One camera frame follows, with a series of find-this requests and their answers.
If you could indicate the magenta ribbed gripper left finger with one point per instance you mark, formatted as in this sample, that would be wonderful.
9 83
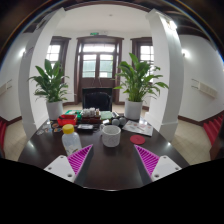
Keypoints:
74 167

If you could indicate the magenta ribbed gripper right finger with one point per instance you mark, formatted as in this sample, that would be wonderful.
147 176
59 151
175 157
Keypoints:
153 167

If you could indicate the clear bottle with yellow cap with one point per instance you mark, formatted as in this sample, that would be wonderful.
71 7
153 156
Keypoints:
70 139

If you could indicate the red round coaster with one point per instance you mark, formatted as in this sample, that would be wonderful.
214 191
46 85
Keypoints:
137 139

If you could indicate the printed white leaflet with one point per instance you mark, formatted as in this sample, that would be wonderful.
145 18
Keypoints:
139 127

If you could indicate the black rectangular device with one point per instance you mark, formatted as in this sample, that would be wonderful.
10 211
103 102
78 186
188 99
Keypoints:
85 127

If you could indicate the white ceramic mug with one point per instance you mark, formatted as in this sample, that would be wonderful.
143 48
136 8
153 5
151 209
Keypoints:
110 135

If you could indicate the red plastic tray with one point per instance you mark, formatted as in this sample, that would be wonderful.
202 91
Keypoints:
67 119

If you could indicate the grey round balls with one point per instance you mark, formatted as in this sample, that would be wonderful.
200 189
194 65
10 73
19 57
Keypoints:
119 121

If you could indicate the tray of small jars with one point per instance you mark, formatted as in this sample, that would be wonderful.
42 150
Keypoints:
91 116

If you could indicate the green booklet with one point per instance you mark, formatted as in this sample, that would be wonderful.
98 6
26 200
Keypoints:
106 115

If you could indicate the black office chair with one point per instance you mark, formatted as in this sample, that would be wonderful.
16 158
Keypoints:
97 100

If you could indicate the right potted green plant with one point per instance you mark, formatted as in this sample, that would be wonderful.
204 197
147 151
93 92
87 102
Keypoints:
137 85

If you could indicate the potted green plant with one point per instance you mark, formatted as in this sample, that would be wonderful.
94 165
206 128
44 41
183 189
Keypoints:
137 85
50 85

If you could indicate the left potted green plant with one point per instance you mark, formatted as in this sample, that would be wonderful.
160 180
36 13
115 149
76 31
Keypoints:
50 85

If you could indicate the dark wooden double door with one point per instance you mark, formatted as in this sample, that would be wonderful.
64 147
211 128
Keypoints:
96 61

